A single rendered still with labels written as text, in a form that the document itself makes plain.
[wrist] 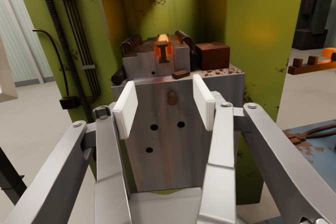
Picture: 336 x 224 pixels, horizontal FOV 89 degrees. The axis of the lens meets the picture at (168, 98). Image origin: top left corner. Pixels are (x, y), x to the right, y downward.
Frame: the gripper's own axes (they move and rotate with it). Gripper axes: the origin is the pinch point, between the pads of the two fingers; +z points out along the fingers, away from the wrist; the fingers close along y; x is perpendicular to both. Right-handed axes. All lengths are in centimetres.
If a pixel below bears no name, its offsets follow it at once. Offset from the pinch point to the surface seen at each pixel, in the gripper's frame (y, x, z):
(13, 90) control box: -39.1, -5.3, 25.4
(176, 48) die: 3.8, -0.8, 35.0
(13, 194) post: -57, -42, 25
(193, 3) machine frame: 17, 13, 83
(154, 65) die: -3.1, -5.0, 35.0
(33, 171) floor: -123, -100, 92
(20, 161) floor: -145, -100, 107
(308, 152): 39, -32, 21
